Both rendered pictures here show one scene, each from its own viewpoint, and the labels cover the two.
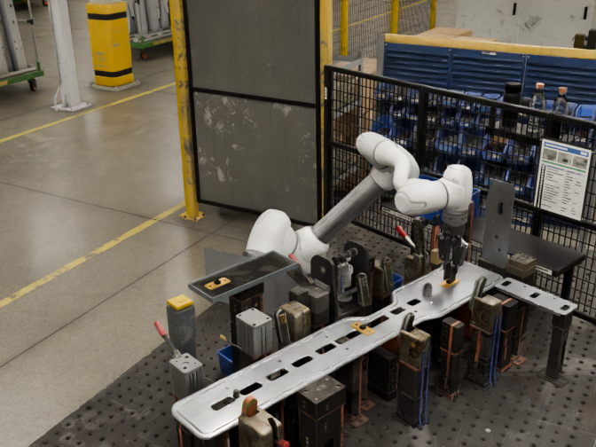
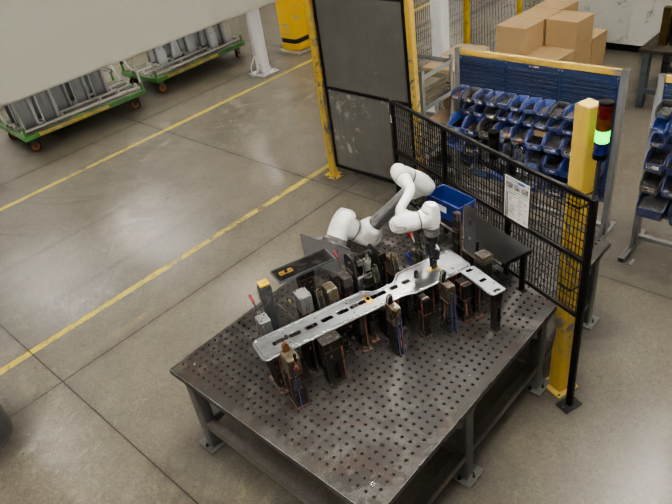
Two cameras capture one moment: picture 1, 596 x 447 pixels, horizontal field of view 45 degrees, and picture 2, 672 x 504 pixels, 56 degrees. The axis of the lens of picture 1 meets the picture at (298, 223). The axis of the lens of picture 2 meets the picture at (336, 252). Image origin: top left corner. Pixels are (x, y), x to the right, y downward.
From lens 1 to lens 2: 1.50 m
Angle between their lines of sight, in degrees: 19
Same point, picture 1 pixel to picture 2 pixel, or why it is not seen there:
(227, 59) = (348, 68)
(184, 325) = (265, 296)
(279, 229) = (346, 221)
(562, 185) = (517, 205)
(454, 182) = (426, 213)
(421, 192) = (403, 221)
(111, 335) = (266, 269)
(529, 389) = (476, 336)
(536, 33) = not seen: outside the picture
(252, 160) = (369, 139)
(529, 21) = not seen: outside the picture
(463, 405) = (431, 343)
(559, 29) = not seen: outside the picture
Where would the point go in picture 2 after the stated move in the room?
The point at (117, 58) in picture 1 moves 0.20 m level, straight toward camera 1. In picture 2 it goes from (298, 28) to (297, 32)
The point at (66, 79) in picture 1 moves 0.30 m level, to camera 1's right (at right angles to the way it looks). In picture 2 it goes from (258, 52) to (276, 51)
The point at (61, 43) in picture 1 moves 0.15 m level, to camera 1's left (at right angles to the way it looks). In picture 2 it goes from (253, 25) to (244, 25)
